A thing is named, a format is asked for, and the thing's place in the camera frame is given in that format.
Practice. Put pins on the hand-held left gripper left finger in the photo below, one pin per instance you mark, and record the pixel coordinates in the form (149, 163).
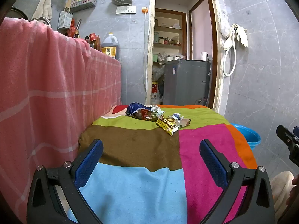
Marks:
(90, 163)

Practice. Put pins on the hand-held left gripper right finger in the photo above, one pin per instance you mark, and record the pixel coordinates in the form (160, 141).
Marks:
(212, 163)

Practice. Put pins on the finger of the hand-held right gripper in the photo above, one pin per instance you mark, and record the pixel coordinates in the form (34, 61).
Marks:
(283, 134)
(296, 133)

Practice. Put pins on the brown paper wrapper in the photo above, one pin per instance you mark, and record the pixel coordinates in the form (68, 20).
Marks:
(185, 122)

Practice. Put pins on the white wrapper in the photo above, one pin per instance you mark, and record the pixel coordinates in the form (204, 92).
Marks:
(175, 119)

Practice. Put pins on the yellow snack wrapper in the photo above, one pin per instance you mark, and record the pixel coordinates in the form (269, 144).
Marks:
(166, 125)

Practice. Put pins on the blue snack bag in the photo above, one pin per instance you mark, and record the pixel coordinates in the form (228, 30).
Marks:
(134, 108)

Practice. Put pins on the red wrapper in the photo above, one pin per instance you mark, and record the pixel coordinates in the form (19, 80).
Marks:
(144, 114)

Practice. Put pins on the silver wrapper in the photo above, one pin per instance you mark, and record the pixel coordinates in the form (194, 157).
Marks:
(157, 112)

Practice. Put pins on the person's right hand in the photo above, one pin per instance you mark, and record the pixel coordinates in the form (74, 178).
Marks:
(294, 189)

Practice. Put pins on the blue plastic basin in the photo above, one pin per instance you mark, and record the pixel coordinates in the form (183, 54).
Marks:
(251, 136)

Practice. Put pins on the person's leg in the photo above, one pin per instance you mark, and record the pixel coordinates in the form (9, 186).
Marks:
(281, 191)

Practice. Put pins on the colourful patchwork blanket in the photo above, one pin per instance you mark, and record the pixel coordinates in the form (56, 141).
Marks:
(140, 186)

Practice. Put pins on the pink checked cloth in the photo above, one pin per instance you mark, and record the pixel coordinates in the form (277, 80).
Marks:
(46, 98)

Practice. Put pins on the grey washing machine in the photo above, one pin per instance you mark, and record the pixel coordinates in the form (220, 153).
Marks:
(184, 81)

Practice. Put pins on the red and white rice bag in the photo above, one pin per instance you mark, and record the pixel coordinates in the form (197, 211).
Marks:
(156, 93)

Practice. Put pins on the cream rubber gloves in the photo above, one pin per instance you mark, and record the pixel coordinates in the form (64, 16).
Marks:
(242, 35)

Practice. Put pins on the large cooking oil jug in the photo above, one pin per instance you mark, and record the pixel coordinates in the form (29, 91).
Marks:
(109, 47)

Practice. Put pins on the green box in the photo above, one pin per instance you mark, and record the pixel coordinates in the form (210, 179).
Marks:
(155, 58)

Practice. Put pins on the white plastic bag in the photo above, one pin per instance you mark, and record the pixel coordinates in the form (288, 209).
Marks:
(224, 26)

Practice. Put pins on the red seasoning packet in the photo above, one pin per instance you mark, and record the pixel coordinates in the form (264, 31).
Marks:
(93, 39)

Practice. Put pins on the red mesh bag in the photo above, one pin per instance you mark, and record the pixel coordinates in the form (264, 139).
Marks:
(72, 29)

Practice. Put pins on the green thermos cup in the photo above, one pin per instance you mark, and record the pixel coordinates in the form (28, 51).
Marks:
(156, 37)

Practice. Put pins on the white perforated utensil holder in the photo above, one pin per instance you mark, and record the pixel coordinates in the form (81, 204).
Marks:
(65, 21)

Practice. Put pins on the metal pot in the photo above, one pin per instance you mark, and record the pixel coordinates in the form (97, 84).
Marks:
(43, 20)

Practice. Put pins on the wooden spatula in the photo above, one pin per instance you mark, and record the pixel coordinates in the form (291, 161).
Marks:
(67, 3)

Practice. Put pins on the orange plug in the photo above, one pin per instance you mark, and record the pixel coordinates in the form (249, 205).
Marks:
(144, 10)

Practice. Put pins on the beige towel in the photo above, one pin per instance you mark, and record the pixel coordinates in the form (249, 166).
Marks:
(43, 7)

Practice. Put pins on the wooden door frame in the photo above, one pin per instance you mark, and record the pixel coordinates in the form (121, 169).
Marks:
(217, 51)

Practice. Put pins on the wooden wall shelf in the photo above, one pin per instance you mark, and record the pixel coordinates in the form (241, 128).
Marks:
(184, 35)

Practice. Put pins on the white light switch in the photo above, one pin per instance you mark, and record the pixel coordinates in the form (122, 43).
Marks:
(121, 9)

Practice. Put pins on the white wall basket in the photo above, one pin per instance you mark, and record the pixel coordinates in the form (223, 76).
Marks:
(84, 5)

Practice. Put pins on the white wall socket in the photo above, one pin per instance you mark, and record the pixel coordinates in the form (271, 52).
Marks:
(131, 10)

